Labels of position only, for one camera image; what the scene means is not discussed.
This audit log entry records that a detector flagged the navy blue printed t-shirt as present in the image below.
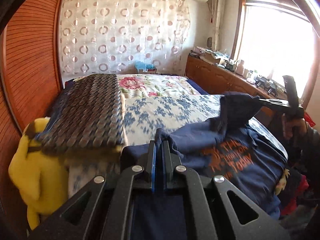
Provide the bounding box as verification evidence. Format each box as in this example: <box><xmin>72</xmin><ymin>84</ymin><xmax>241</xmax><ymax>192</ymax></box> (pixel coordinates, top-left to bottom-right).
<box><xmin>120</xmin><ymin>91</ymin><xmax>289</xmax><ymax>240</ymax></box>

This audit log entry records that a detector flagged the right hand holding gripper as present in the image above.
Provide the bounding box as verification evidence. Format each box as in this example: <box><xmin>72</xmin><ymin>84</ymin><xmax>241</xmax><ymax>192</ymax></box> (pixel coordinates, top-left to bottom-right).
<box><xmin>282</xmin><ymin>114</ymin><xmax>308</xmax><ymax>140</ymax></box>

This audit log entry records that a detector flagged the clutter pile on cabinet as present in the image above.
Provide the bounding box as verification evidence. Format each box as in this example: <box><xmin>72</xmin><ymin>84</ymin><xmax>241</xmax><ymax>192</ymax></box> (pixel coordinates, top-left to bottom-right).
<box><xmin>190</xmin><ymin>46</ymin><xmax>286</xmax><ymax>98</ymax></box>

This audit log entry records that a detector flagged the mustard yellow folded cloth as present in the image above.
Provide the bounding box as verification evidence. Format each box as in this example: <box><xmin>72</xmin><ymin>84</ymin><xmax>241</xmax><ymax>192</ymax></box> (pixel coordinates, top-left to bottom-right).
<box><xmin>64</xmin><ymin>145</ymin><xmax>124</xmax><ymax>160</ymax></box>

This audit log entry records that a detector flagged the yellow plush toy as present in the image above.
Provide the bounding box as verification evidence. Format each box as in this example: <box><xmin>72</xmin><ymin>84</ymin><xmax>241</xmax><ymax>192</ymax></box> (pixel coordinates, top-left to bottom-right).
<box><xmin>8</xmin><ymin>117</ymin><xmax>68</xmax><ymax>230</ymax></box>

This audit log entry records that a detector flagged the wooden framed window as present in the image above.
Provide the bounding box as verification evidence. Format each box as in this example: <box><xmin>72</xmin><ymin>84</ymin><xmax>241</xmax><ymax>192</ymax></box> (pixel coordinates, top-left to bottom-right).
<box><xmin>231</xmin><ymin>0</ymin><xmax>319</xmax><ymax>106</ymax></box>

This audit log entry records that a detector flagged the wooden sideboard cabinet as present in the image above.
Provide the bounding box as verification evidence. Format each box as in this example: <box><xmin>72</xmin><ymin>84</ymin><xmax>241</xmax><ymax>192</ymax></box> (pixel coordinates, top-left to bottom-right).
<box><xmin>185</xmin><ymin>55</ymin><xmax>288</xmax><ymax>128</ymax></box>

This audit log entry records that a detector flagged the dark patterned folded blanket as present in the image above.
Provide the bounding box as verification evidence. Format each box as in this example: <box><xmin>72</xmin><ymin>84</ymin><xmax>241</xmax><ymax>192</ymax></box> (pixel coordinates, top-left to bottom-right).
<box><xmin>36</xmin><ymin>74</ymin><xmax>125</xmax><ymax>156</ymax></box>

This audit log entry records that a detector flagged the blue floral bed sheet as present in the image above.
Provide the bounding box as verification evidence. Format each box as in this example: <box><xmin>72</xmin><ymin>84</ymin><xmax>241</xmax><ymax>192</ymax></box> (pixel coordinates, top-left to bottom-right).
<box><xmin>67</xmin><ymin>94</ymin><xmax>288</xmax><ymax>198</ymax></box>

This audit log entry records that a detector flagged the pink floral quilt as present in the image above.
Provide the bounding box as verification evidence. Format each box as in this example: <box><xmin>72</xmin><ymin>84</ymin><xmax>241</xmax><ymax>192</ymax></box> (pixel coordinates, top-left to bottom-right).
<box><xmin>117</xmin><ymin>74</ymin><xmax>200</xmax><ymax>99</ymax></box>

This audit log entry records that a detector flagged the beige side curtain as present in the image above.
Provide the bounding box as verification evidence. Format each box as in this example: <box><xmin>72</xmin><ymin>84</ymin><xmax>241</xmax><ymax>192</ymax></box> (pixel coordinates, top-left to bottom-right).
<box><xmin>212</xmin><ymin>0</ymin><xmax>225</xmax><ymax>50</ymax></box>

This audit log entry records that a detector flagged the blue tissue box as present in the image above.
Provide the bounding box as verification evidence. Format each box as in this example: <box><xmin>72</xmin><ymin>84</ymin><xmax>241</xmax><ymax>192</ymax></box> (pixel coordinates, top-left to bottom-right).
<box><xmin>135</xmin><ymin>61</ymin><xmax>157</xmax><ymax>74</ymax></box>

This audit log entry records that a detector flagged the wooden headboard panel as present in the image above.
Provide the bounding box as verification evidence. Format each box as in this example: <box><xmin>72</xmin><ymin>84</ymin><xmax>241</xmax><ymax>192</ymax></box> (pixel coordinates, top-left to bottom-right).
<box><xmin>1</xmin><ymin>0</ymin><xmax>62</xmax><ymax>235</ymax></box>

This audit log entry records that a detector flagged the white circle pattern curtain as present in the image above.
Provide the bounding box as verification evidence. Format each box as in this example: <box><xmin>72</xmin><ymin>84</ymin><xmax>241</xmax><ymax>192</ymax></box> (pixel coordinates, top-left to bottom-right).
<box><xmin>59</xmin><ymin>0</ymin><xmax>190</xmax><ymax>79</ymax></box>

